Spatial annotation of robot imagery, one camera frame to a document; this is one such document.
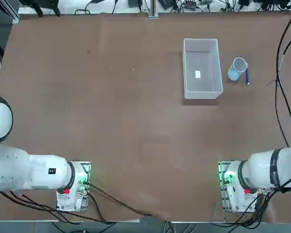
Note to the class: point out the clear plastic box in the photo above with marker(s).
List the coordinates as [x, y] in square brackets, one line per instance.
[203, 94]

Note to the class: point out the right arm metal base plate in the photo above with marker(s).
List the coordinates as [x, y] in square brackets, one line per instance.
[221, 170]

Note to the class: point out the white paper label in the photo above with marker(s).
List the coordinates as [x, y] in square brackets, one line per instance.
[198, 74]

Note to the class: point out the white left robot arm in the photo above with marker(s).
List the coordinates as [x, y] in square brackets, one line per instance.
[38, 172]

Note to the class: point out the purple marker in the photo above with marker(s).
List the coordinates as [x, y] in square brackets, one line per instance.
[247, 76]

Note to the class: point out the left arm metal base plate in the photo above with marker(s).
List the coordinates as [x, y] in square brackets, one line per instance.
[88, 167]

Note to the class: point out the blue pencil holder cup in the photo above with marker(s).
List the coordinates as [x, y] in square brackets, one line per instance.
[233, 74]

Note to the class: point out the black tripod legs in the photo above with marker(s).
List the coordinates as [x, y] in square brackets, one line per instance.
[38, 8]

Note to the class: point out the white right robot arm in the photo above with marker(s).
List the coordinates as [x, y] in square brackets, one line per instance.
[257, 170]

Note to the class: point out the aluminium frame rail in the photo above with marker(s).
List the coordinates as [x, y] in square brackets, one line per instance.
[11, 13]

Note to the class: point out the aluminium camera post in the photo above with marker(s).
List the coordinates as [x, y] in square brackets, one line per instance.
[153, 8]

